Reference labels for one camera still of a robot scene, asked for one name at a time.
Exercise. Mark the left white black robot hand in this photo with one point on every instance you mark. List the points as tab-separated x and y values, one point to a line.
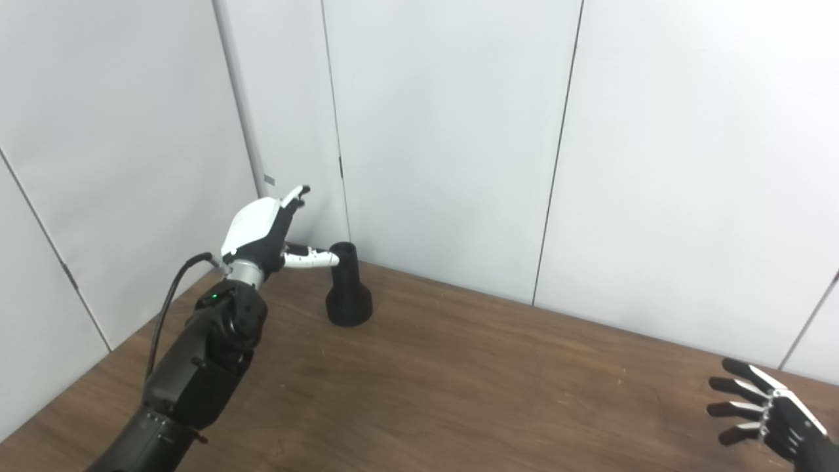
252	226

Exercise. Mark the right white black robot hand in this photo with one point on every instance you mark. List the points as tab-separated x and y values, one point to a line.
796	426

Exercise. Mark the white corner post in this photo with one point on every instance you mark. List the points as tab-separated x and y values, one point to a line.
257	151

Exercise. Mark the black flared nozzle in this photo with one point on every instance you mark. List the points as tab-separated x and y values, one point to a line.
351	301

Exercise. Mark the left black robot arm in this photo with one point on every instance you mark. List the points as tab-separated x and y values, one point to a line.
196	367

